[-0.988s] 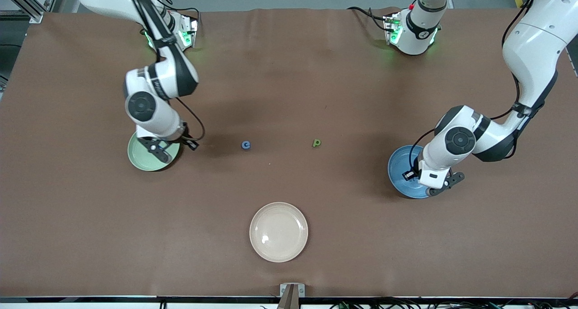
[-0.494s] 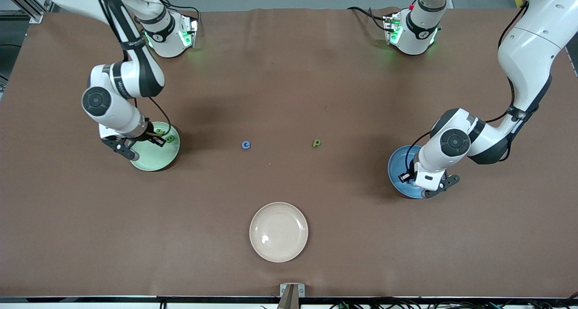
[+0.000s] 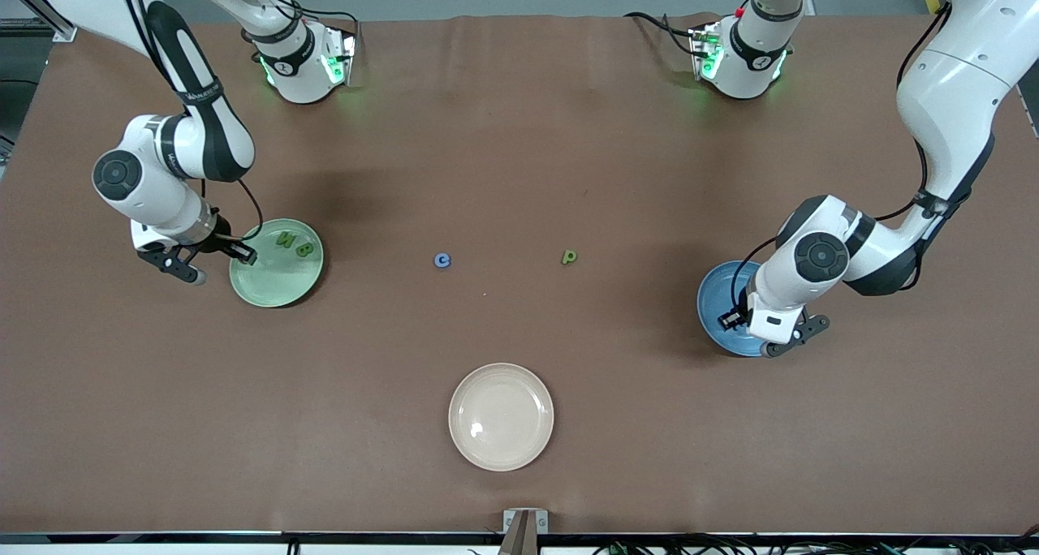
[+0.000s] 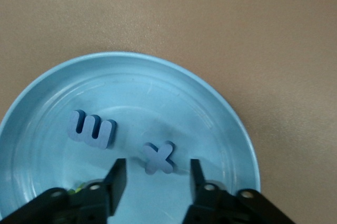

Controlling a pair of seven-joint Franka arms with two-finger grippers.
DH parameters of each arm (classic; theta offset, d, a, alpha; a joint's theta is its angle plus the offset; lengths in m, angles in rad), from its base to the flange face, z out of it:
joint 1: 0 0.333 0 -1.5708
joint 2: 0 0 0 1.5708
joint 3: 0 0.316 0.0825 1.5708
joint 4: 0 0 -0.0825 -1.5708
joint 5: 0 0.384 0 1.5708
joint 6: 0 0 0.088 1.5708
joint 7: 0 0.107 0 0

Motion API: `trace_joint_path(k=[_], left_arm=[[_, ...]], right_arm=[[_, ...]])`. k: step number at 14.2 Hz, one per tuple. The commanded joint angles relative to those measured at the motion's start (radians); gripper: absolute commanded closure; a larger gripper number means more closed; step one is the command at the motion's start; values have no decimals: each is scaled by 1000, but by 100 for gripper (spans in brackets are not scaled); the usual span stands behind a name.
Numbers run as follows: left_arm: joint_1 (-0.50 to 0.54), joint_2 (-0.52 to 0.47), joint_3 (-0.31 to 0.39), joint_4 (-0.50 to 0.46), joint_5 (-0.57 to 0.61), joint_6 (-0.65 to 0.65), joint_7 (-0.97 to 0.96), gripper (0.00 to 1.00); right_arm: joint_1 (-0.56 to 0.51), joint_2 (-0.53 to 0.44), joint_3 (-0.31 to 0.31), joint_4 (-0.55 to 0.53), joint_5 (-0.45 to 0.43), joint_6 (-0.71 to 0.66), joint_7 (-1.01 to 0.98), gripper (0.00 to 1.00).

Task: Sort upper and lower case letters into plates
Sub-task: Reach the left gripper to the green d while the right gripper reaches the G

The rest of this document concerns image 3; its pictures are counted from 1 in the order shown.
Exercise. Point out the blue capital letter C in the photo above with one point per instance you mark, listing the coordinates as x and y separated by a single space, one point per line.
437 261

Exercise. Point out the light green plate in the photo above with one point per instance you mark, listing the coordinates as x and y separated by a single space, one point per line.
272 283

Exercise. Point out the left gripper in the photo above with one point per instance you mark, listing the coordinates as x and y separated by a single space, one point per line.
733 318

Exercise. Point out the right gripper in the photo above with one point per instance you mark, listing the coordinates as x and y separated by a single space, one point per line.
221 244

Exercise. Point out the beige plate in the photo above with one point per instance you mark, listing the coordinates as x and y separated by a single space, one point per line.
501 417

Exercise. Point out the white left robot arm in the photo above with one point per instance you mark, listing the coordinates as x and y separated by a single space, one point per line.
958 92

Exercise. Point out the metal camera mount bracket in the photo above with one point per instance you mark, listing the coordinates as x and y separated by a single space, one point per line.
523 539

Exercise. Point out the aluminium frame post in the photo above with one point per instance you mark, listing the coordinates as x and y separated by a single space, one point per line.
63 32

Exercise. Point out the blue plate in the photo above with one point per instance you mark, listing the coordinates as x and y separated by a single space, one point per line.
714 295

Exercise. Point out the metal base connector box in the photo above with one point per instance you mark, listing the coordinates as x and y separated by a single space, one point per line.
700 42
347 52

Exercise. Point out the brown table cover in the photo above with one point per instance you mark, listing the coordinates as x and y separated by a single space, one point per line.
519 174

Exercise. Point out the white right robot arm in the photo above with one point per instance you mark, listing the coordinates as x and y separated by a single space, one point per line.
154 206

